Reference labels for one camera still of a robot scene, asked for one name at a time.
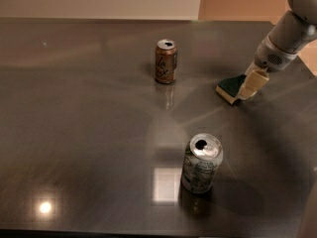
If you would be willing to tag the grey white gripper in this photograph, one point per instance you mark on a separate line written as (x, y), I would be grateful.
(268, 59)

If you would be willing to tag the green yellow sponge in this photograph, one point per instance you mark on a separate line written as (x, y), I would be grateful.
(229, 88)

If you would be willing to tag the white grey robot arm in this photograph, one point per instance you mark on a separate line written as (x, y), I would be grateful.
(295, 29)

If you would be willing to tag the green white soda can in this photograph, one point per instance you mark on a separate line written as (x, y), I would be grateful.
(203, 156)

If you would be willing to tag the orange La Croix can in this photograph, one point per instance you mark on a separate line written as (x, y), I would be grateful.
(166, 61)

